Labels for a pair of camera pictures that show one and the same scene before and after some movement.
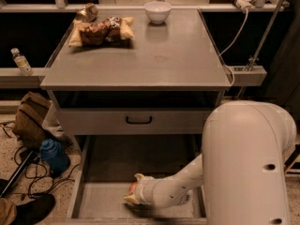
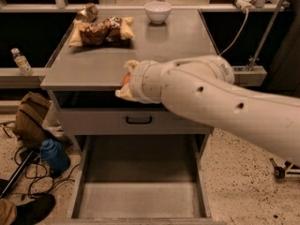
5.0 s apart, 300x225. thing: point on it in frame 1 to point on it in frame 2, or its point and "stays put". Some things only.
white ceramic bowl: x=157 y=11 stays put
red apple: x=133 y=187 to x=126 y=79
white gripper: x=142 y=190 to x=136 y=81
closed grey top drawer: x=132 y=121 stays put
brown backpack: x=29 y=118 stays put
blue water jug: x=54 y=156 stays put
